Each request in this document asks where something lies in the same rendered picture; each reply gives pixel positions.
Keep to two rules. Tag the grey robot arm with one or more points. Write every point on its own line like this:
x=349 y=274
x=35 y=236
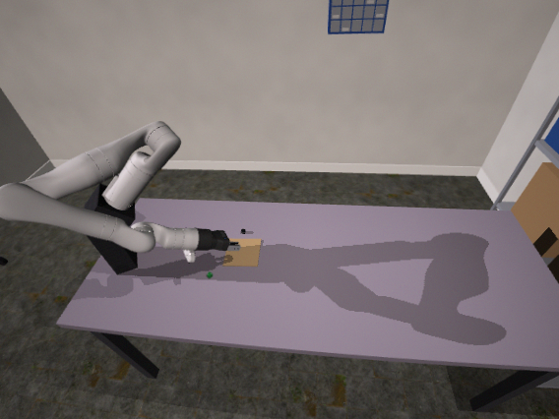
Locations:
x=28 y=200

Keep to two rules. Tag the tan flat mat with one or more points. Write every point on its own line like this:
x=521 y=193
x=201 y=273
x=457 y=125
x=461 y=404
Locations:
x=247 y=256

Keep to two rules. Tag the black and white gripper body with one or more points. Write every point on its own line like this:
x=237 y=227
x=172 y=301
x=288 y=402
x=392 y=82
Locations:
x=203 y=240

